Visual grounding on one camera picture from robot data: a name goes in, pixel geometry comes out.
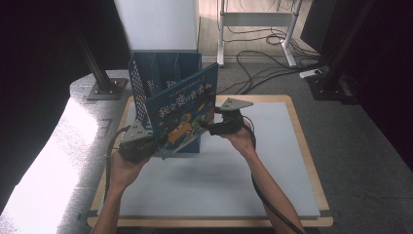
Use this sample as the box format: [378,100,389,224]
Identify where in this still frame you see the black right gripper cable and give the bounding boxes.
[241,115,305,234]

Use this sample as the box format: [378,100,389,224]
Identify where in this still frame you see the bundle of black floor cables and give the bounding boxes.
[215,0,327,96]

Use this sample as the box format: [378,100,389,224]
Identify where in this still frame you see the black metal stand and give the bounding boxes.
[69,19,130,101]
[306,0,378,105]

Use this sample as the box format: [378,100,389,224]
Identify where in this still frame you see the white upright panel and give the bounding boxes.
[113,0,200,54]

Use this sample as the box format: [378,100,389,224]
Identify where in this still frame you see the colourful cartoon picture book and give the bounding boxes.
[143,61,219,161]

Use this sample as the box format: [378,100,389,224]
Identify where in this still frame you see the grey table mat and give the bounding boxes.
[96,101,321,218]

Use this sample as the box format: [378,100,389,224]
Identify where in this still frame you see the blue plastic file holder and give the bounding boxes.
[127,51,205,154]

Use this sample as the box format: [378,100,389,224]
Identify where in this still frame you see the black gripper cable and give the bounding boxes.
[241,115,305,234]
[102,125,131,205]

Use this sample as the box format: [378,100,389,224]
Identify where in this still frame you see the white power strip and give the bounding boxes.
[298,68,323,80]

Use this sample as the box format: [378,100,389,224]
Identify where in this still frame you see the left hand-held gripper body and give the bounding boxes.
[117,119,161,164]

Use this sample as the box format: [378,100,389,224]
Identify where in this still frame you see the wooden table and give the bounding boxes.
[86,94,334,229]

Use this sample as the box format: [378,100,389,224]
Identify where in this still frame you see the person's right hand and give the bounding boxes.
[219,120,258,158]

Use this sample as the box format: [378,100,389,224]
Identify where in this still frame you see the person's left hand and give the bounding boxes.
[108,149,152,193]

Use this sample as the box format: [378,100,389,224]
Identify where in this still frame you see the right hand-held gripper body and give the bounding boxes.
[207,97,255,137]

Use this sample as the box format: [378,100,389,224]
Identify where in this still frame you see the dark curtain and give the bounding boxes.
[300,0,413,174]
[0,0,131,215]

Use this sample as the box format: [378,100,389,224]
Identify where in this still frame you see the white metal table frame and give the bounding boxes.
[216,0,305,68]

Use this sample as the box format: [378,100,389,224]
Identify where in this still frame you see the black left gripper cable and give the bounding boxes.
[102,125,131,205]

